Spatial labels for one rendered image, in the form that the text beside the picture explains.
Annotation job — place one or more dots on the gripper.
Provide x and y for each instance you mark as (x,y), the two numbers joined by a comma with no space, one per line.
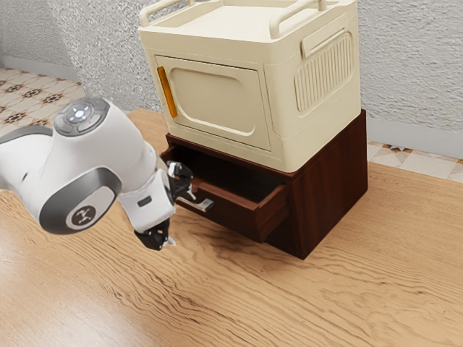
(153,236)

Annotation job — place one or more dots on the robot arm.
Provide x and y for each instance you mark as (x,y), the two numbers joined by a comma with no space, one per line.
(90,152)

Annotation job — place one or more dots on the open dark brown drawer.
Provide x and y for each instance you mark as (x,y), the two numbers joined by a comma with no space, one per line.
(231,206)

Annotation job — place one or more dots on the dark brown wooden cabinet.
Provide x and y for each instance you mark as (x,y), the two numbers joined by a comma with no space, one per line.
(325,188)

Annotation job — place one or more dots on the cream box with lid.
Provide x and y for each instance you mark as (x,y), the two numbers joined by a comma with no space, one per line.
(231,94)

